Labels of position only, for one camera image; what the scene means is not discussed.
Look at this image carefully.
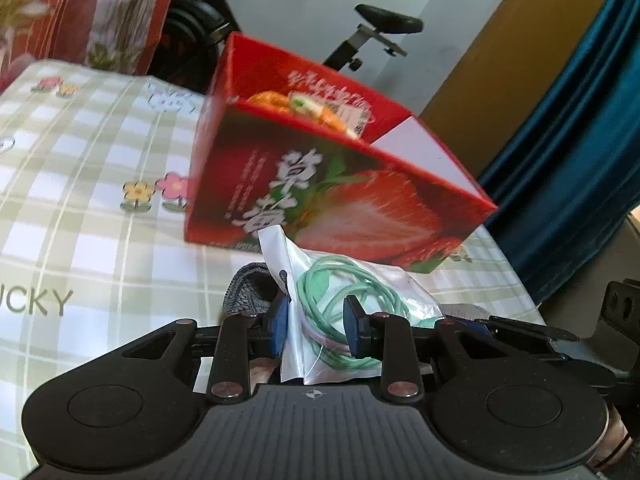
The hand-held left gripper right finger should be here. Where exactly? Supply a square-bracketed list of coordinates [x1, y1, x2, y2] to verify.
[342, 295, 483, 405]

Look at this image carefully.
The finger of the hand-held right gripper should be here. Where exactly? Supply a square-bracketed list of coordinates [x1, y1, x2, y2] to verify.
[450, 315, 581, 362]

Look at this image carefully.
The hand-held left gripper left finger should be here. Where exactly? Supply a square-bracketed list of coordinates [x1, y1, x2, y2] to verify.
[122, 292, 293, 405]

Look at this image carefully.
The plastic bag with green cable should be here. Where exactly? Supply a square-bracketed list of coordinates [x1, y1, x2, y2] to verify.
[257, 226, 444, 385]

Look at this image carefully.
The red cardboard box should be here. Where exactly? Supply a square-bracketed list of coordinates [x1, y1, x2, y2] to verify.
[184, 31, 499, 275]

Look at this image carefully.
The grey knit cloth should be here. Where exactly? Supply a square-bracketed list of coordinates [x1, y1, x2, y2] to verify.
[225, 262, 282, 317]

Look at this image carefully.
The blue curtain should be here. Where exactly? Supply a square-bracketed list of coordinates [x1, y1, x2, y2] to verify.
[477, 0, 640, 307]

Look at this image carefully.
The green checked tablecloth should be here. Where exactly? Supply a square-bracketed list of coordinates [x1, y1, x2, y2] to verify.
[0, 59, 547, 411]

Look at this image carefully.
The wooden door panel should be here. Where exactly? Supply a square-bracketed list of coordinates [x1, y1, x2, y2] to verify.
[420, 0, 623, 181]

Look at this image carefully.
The black exercise bike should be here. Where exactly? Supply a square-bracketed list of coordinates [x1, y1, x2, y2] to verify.
[165, 0, 425, 93]

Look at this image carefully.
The red printed backdrop cloth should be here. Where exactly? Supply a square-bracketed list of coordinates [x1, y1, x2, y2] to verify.
[0, 0, 188, 93]

